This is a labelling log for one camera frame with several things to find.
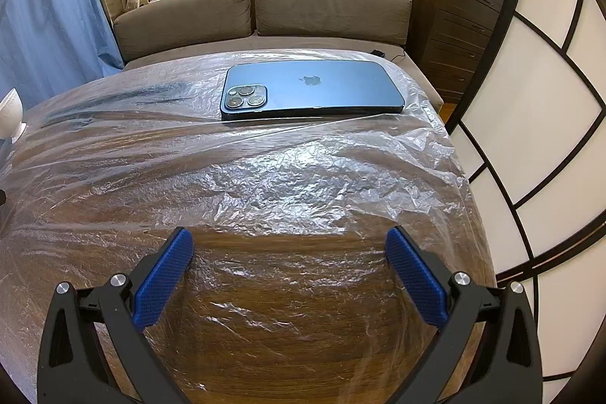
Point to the dark wooden dresser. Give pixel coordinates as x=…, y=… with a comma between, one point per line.
x=454, y=20

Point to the blue curtain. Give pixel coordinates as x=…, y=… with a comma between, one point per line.
x=47, y=20

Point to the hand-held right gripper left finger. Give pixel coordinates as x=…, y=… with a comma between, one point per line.
x=161, y=276

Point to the black framed white room divider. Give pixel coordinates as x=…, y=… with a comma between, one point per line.
x=544, y=101

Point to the dark blue smartphone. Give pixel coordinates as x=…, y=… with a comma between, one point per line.
x=322, y=91

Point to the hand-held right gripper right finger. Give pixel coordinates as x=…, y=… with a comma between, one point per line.
x=416, y=276

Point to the clear plastic table cover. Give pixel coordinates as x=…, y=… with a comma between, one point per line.
x=284, y=177

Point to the brown sofa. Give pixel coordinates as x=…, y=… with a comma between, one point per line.
x=189, y=20

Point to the white footed ceramic bowl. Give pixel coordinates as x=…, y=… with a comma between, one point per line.
x=9, y=115

